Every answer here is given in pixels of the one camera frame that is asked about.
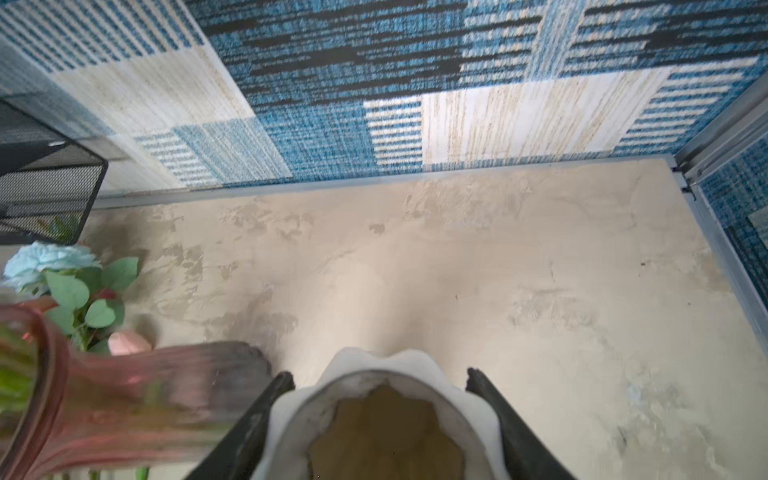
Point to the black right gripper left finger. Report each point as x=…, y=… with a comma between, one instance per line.
x=238, y=454

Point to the black wire shelf rack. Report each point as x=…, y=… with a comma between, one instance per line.
x=49, y=182

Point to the red glass vase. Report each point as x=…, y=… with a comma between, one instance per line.
x=63, y=410

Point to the pile of artificial flowers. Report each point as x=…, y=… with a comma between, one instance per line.
x=71, y=288

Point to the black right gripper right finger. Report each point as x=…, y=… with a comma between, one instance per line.
x=525, y=455

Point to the pink tulip with leaves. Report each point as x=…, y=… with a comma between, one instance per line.
x=127, y=342

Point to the white ribbed ceramic vase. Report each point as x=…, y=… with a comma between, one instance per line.
x=376, y=417

